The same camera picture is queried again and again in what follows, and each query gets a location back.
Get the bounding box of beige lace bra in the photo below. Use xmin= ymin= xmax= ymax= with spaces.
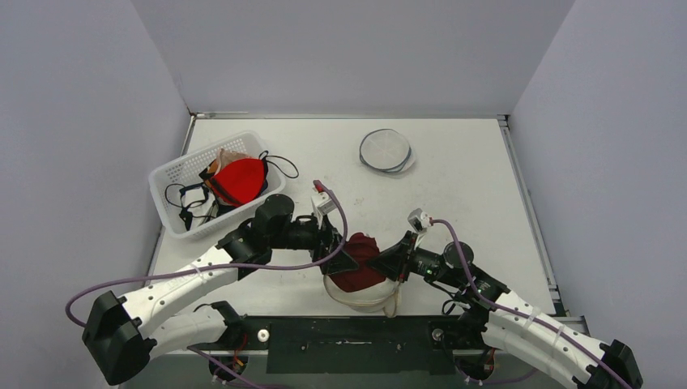
xmin=216 ymin=148 xmax=252 ymax=165

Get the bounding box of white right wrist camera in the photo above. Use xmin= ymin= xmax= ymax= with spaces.
xmin=408 ymin=208 xmax=432 ymax=234

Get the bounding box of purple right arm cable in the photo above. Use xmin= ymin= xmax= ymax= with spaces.
xmin=429 ymin=218 xmax=634 ymax=389

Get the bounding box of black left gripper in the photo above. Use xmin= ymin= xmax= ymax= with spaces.
xmin=269 ymin=209 xmax=359 ymax=272

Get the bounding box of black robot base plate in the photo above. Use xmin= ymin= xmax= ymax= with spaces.
xmin=199 ymin=316 xmax=494 ymax=377

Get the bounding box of white mesh bag beige trim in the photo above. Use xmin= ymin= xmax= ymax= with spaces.
xmin=323 ymin=276 xmax=401 ymax=318

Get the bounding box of dark red bra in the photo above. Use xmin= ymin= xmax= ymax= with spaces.
xmin=329 ymin=232 xmax=386 ymax=293

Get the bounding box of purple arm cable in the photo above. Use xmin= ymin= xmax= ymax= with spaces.
xmin=429 ymin=218 xmax=634 ymax=389
xmin=65 ymin=180 xmax=349 ymax=389

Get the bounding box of white perforated plastic basket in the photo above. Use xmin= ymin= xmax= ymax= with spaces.
xmin=148 ymin=130 xmax=287 ymax=240

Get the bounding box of aluminium front frame rail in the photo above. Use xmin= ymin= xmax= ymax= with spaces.
xmin=109 ymin=316 xmax=595 ymax=356

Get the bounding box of red bra black trim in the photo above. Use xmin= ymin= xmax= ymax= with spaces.
xmin=199 ymin=150 xmax=300 ymax=207

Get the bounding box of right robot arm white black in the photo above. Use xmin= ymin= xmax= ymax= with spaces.
xmin=366 ymin=232 xmax=643 ymax=388

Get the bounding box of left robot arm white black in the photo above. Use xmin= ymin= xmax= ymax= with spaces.
xmin=82 ymin=189 xmax=347 ymax=386

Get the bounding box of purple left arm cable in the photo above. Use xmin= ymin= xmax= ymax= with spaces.
xmin=65 ymin=180 xmax=349 ymax=389

